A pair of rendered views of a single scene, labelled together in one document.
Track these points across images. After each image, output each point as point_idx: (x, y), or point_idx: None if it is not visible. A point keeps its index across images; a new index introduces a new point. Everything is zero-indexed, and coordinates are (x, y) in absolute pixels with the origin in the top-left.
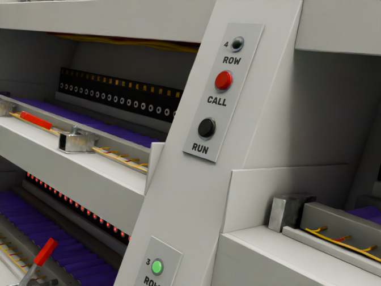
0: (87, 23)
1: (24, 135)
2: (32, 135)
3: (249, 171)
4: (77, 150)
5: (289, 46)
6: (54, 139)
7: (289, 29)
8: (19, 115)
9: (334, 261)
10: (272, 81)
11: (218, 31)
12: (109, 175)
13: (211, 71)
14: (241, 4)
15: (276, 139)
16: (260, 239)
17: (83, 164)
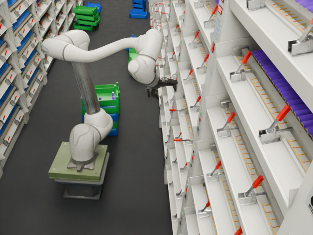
0: (188, 110)
1: (181, 132)
2: (184, 132)
3: (194, 177)
4: (188, 144)
5: (197, 158)
6: (188, 134)
7: (196, 156)
8: (186, 116)
9: (203, 196)
10: (195, 164)
11: (193, 145)
12: (187, 158)
13: (192, 153)
14: (195, 142)
15: (201, 171)
16: (196, 188)
17: (185, 153)
